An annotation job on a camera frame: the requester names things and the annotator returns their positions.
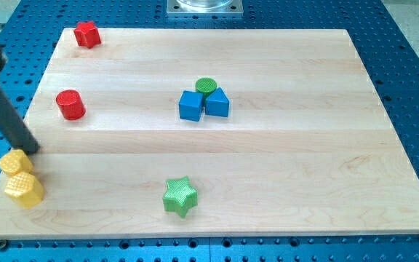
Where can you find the green star block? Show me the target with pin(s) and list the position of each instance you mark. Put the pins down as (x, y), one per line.
(180, 196)

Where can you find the red star block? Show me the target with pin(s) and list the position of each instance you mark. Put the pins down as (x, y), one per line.
(87, 34)

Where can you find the yellow hexagon block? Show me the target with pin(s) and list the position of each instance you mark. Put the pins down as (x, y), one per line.
(25, 190)

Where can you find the blue triangle block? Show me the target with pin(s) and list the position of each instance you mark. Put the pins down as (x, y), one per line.
(217, 104)

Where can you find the blue cube block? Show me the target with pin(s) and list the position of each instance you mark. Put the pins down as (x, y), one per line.
(191, 105)

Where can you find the green cylinder block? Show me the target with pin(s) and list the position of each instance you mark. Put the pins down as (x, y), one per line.
(206, 86)

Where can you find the wooden board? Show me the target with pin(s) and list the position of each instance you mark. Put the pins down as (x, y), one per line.
(307, 147)

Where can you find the red cylinder block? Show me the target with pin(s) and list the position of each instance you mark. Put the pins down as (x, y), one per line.
(70, 104)

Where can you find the yellow heart block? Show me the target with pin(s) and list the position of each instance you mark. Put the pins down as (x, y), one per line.
(14, 162)

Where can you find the blue perforated metal table plate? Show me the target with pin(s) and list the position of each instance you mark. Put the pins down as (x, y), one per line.
(29, 35)

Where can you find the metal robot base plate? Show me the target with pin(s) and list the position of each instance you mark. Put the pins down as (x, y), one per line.
(204, 7)

